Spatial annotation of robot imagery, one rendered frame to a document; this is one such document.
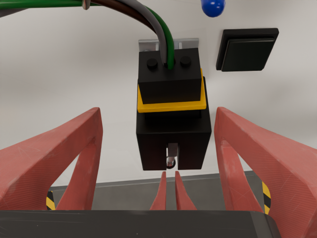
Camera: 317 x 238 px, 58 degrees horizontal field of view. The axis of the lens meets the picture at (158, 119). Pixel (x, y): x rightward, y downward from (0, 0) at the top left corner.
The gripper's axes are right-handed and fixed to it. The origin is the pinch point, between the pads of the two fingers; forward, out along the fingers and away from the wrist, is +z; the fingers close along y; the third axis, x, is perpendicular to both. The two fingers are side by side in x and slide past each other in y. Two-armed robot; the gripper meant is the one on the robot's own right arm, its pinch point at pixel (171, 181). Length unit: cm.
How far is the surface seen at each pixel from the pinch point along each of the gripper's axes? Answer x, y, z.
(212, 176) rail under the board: 16.1, -7.4, 9.4
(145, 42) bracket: -13.3, 1.9, 4.5
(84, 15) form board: -15.7, 6.0, 4.4
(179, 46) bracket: -13.1, -0.7, 4.2
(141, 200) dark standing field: 107, 11, 47
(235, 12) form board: -15.7, -4.4, 4.4
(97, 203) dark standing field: 111, 34, 48
